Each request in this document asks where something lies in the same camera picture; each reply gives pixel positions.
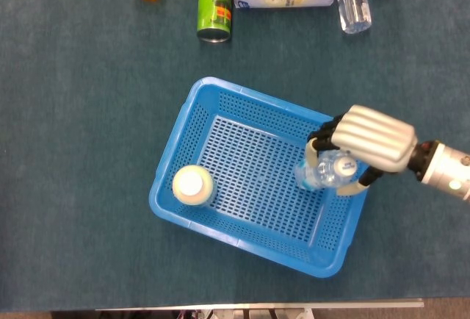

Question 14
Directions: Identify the small Aquafina water bottle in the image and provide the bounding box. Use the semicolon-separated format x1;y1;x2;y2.
294;149;359;190

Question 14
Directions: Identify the blue perforated plastic basket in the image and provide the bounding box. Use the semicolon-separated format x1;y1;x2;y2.
148;76;378;279

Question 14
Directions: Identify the green Pringles can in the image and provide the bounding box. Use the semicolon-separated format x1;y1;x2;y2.
196;0;234;43

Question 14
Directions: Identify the aluminium table edge rail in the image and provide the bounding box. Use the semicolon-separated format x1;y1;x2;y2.
95;298;425;311

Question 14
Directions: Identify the dark robot base frame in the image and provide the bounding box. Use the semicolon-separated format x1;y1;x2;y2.
51;308;315;319

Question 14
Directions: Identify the clear unlabelled plastic bottle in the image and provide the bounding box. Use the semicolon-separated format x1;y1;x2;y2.
336;0;372;35

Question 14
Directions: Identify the milky drink bottle white cap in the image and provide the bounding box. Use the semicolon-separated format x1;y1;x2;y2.
172;164;217;208

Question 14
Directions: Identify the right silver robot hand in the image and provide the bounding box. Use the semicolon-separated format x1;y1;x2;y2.
305;104;419;197

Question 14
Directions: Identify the teal felt table cloth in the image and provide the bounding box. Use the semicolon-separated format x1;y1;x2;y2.
0;0;470;312

